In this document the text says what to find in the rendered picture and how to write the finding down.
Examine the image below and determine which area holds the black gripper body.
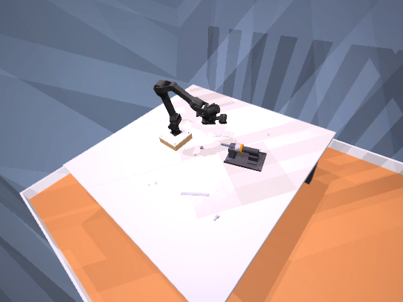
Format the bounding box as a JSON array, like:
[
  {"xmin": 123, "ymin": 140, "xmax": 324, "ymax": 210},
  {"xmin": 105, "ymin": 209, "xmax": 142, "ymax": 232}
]
[{"xmin": 201, "ymin": 114, "xmax": 227, "ymax": 125}]

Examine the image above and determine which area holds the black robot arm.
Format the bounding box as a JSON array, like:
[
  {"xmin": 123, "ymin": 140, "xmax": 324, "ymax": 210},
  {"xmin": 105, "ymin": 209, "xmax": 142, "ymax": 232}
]
[{"xmin": 153, "ymin": 80, "xmax": 221, "ymax": 136}]

